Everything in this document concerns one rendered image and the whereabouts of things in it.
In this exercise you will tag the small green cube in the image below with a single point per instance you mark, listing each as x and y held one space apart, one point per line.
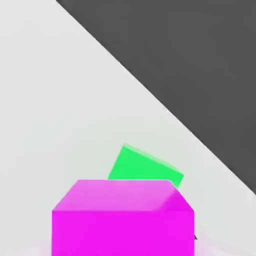
144 168

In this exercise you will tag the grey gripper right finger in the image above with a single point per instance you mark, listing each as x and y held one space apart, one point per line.
197 247

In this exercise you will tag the small magenta cube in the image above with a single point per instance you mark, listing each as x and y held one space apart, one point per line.
123 232

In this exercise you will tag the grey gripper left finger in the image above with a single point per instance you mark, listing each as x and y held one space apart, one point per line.
48 252

